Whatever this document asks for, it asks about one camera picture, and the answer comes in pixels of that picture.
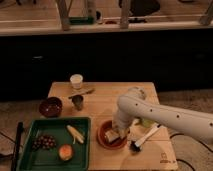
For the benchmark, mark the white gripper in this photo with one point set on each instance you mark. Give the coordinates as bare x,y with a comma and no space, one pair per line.
121,128

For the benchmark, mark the white rectangular eraser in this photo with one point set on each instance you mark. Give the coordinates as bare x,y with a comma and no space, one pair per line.
111,136

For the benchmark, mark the green object behind arm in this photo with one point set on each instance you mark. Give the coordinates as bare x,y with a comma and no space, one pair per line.
144,122

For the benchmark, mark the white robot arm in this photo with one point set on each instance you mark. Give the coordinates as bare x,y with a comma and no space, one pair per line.
133,104

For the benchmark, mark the dark red bowl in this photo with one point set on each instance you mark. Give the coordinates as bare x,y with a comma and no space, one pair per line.
51,107

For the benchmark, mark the wooden stick utensil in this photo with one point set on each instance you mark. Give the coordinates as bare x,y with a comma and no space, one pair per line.
81,92

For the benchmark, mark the small metal cup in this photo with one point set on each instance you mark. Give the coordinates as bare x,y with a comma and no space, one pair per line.
77,100

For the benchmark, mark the orange round fruit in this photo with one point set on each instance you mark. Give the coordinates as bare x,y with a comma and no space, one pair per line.
65,152

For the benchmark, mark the green plastic tray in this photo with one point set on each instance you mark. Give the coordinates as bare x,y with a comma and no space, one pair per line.
49,160

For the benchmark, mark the white paper cup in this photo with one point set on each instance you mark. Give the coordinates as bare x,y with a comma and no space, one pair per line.
76,81

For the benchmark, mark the dark grape bunch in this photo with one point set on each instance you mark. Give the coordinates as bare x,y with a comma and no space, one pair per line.
45,142

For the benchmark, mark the black bar beside tray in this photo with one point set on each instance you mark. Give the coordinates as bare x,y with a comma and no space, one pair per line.
16,149

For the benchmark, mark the white-handled black brush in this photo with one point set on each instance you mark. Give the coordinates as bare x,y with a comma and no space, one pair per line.
136,146

